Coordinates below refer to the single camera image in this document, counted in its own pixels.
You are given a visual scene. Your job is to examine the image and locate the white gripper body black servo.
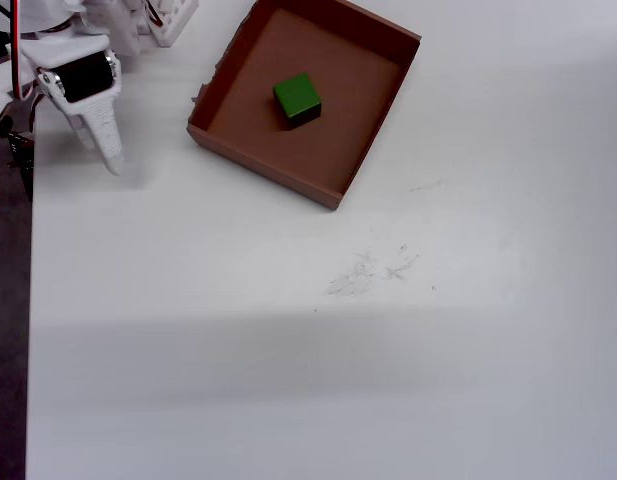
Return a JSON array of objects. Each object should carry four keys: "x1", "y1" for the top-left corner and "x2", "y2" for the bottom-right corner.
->
[{"x1": 5, "y1": 34, "x2": 124, "y2": 115}]

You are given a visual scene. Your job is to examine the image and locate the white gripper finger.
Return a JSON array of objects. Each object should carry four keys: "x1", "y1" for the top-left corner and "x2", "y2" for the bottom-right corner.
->
[
  {"x1": 62, "y1": 112, "x2": 99, "y2": 154},
  {"x1": 70, "y1": 96, "x2": 126, "y2": 177}
]

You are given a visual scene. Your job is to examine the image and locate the green cube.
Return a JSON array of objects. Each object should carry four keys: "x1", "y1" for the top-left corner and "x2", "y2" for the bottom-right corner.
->
[{"x1": 272, "y1": 72, "x2": 323, "y2": 132}]

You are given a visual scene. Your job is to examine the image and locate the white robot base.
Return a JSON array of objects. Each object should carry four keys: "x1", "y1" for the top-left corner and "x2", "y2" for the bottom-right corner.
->
[{"x1": 107, "y1": 0, "x2": 199, "y2": 49}]

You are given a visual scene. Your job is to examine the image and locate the brown cardboard box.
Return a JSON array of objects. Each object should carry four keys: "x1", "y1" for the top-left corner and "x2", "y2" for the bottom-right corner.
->
[{"x1": 186, "y1": 0, "x2": 423, "y2": 212}]

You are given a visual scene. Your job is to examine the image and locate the red black servo cable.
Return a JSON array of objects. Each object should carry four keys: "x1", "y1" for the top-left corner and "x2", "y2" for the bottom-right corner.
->
[{"x1": 7, "y1": 0, "x2": 39, "y2": 101}]

